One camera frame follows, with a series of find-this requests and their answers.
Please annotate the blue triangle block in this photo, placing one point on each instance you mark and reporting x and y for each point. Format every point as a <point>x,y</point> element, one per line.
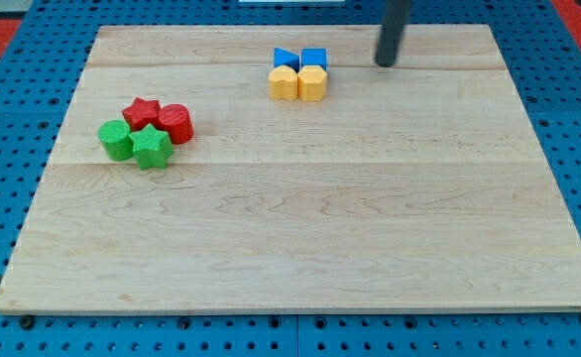
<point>287,58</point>

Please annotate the light wooden board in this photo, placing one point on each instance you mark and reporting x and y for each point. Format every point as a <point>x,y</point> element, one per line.
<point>419,188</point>

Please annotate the yellow heart block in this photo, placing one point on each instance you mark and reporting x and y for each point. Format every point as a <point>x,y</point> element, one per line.
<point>283,81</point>

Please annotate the yellow hexagon block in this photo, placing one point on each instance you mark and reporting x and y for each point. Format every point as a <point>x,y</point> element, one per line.
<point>312,83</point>

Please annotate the blue cube block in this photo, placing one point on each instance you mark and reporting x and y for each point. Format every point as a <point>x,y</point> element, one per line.
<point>314,56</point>

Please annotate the red cylinder block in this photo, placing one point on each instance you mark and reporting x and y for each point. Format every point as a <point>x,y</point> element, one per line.
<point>176,121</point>

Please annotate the green star block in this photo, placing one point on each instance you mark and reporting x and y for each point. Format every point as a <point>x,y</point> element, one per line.
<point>151,147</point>

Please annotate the red star block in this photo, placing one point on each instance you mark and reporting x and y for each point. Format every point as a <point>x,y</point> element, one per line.
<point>141,113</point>

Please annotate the green cylinder block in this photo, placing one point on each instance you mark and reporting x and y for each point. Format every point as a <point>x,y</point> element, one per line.
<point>114,138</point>

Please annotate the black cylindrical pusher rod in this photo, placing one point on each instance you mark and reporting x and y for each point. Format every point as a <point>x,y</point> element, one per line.
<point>395,19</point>

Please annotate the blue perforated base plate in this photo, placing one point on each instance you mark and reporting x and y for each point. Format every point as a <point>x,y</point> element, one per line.
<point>39,72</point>

